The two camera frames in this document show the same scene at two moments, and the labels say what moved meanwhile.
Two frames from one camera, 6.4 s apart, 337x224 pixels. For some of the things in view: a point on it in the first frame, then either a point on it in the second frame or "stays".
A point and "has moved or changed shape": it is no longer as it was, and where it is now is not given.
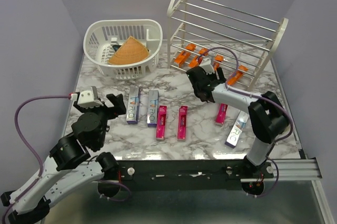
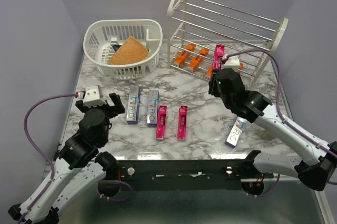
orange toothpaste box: x=219 y=58 has moved or changed shape
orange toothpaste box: x=182 y=58 stays
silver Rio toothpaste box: x=132 y=105 stays
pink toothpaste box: x=221 y=114 → x=219 y=51
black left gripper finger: x=119 y=108 stays
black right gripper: x=222 y=78 → x=212 y=83
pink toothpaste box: x=182 y=121 stays
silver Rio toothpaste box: x=152 y=105 stays
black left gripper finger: x=82 y=110 stays
